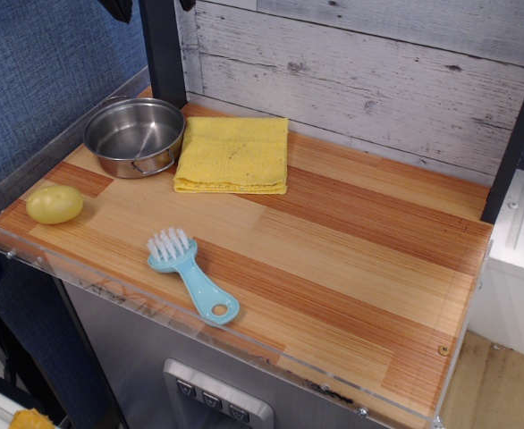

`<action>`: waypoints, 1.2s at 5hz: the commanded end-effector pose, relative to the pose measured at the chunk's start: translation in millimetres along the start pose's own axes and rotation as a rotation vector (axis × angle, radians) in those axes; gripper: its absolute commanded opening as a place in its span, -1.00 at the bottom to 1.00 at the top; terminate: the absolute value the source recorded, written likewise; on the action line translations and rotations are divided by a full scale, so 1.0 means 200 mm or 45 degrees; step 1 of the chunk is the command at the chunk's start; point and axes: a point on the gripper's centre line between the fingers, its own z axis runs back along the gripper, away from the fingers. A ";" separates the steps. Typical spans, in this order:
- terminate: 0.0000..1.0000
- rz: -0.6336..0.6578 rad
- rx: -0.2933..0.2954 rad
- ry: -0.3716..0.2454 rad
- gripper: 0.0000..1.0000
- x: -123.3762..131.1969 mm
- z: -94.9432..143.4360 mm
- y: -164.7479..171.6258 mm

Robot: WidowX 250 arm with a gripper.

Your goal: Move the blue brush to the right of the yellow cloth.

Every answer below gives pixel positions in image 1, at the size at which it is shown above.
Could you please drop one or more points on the stainless steel cabinet front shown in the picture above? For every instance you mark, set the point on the stainless steel cabinet front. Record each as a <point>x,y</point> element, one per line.
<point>132,344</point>

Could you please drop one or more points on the clear acrylic table guard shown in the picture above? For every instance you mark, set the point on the clear acrylic table guard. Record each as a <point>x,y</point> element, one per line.
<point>358,279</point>

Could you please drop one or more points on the light blue scrub brush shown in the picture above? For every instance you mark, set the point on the light blue scrub brush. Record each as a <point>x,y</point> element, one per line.
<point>172,251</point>

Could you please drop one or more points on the grey button control panel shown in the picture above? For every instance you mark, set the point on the grey button control panel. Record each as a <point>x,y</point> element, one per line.
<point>200,399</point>

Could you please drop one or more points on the yellow plastic potato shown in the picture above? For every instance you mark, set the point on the yellow plastic potato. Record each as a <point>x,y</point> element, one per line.
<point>54,204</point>

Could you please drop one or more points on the white ridged appliance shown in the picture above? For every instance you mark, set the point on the white ridged appliance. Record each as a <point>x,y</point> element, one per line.
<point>497,312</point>

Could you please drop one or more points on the yellow object bottom left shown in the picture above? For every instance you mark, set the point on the yellow object bottom left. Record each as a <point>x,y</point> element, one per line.
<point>30,419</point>

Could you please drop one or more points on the stainless steel pot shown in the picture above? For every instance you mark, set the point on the stainless steel pot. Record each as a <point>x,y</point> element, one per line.
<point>134,138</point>

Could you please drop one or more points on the folded yellow cloth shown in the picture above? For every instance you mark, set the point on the folded yellow cloth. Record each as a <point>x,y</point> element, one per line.
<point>233,155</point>

